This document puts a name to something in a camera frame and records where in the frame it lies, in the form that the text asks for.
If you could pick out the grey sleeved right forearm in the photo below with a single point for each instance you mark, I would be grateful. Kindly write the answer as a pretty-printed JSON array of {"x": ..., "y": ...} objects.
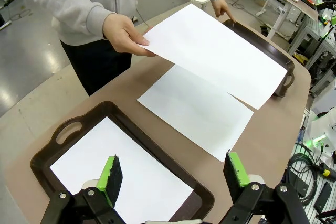
[{"x": 84, "y": 28}]

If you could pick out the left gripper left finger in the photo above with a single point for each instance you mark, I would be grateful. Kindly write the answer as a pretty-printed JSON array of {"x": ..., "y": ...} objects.
[{"x": 110, "y": 179}]

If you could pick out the person's right hand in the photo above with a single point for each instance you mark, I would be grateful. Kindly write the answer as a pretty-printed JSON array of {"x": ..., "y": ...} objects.
[{"x": 120, "y": 32}]

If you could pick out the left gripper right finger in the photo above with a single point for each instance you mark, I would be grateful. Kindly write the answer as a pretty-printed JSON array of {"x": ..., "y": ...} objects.
[{"x": 236, "y": 174}]

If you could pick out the white A4 paper stack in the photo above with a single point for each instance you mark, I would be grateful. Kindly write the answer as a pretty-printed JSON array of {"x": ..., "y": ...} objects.
[{"x": 194, "y": 113}]

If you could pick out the grey lab desk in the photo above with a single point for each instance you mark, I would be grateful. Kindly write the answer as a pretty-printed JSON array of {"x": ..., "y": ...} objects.
[{"x": 296, "y": 3}]

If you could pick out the black flat box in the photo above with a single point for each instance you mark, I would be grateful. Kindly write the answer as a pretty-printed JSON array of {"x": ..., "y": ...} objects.
[{"x": 323, "y": 196}]

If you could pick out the person's left hand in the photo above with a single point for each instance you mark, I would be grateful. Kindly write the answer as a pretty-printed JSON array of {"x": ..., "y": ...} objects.
[{"x": 220, "y": 6}]

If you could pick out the brown plastic serving tray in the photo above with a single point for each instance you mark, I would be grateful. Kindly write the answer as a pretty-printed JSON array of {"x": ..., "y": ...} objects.
[
  {"x": 262, "y": 47},
  {"x": 131, "y": 128}
]

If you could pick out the aluminium frame stand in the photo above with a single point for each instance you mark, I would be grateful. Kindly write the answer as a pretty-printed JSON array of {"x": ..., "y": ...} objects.
[{"x": 315, "y": 48}]

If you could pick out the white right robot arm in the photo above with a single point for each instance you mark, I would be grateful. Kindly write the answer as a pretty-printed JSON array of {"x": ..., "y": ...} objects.
[{"x": 321, "y": 129}]

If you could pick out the white A4 paper sheet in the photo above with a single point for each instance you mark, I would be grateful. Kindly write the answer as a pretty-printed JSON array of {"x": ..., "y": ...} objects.
[
  {"x": 152, "y": 190},
  {"x": 210, "y": 51}
]

